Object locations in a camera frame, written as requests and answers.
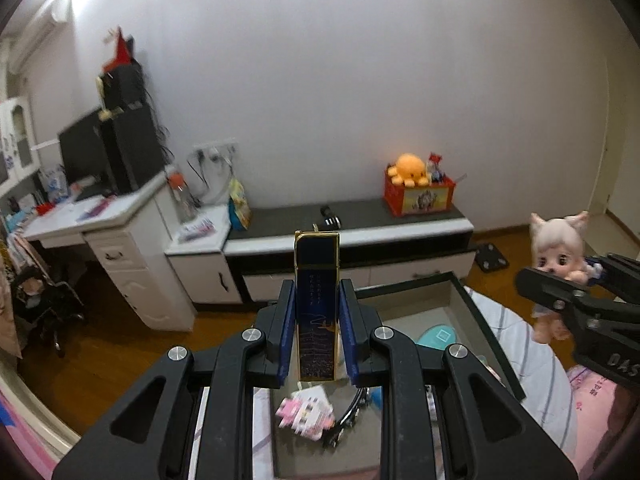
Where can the white glass door cabinet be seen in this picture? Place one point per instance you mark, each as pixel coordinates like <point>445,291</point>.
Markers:
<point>20,150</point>

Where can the pink packets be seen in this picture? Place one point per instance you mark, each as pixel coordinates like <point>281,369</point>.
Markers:
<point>200,228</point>

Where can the black white tv stand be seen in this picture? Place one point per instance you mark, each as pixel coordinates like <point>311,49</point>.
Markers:
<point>290,215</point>

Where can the red snack packet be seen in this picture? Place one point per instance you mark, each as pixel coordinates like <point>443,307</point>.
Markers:
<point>435,160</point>

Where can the orange lid water bottle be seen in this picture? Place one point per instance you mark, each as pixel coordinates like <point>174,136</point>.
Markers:
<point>181,197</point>

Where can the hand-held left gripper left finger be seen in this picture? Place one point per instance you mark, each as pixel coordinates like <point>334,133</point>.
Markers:
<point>287,330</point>

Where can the white door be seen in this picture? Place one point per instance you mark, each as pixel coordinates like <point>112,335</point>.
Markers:
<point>598,160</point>

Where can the small white bedside cabinet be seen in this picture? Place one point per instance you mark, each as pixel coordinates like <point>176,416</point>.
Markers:
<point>210,275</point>

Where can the teal oval case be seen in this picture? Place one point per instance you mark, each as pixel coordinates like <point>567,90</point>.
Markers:
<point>440,336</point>

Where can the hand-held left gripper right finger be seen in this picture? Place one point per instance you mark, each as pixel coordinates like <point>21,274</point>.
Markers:
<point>348,340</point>

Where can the red storage box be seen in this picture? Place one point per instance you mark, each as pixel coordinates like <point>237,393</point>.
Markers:
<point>420,200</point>

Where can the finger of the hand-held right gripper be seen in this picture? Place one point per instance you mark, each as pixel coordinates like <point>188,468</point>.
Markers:
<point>620,280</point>
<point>550,287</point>

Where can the black computer tower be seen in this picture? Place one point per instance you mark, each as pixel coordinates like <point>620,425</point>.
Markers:
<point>132,150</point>

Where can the yellow blue snack bag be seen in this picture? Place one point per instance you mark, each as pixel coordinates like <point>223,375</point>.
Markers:
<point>240,207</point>

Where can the black handheld device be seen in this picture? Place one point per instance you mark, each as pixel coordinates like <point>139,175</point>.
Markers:
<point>330,220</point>

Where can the blue gold trimmed lighter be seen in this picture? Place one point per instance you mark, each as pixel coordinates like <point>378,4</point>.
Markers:
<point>317,310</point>

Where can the white wall outlet strip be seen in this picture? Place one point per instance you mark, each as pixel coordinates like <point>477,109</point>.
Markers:
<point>225,146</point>

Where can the black office chair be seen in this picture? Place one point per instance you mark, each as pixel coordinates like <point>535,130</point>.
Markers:
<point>45,305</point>

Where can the pink eared doll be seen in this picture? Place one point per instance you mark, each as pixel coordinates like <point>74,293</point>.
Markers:
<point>555,250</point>

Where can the black bathroom scale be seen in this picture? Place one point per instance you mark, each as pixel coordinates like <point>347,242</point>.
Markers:
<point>492,257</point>

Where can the white air conditioner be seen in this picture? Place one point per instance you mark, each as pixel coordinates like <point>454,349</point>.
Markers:
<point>52,17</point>

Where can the orange octopus plush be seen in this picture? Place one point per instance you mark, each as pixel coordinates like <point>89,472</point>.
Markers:
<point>410,167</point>

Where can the pink box with grey inside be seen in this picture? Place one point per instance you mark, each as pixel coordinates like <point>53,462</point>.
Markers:
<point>415,310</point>

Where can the blue white box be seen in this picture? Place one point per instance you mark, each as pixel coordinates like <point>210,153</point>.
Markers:
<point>57,185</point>

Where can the black keyboard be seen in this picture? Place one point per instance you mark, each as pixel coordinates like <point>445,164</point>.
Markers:
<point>92,192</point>

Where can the pink notebook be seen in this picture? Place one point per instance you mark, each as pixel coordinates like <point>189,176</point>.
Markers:
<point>92,208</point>

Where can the pink bed sheet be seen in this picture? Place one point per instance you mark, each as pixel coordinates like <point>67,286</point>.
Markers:
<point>20,435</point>

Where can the black computer monitor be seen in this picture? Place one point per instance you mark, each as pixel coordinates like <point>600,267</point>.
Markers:
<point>80,155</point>

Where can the pink quilt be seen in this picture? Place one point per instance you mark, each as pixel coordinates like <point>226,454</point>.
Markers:
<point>590,390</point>

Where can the black speaker box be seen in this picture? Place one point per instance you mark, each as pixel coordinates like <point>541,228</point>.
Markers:
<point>125,85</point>

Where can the white desk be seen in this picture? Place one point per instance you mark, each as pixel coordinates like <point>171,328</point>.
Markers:
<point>135,270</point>

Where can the red desk item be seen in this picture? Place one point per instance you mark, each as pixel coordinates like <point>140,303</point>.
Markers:
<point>45,208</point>

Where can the pink block figure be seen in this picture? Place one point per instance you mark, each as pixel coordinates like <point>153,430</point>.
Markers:
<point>305,412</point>

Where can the black hair clip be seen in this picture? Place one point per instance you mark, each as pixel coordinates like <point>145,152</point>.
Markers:
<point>345,417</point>

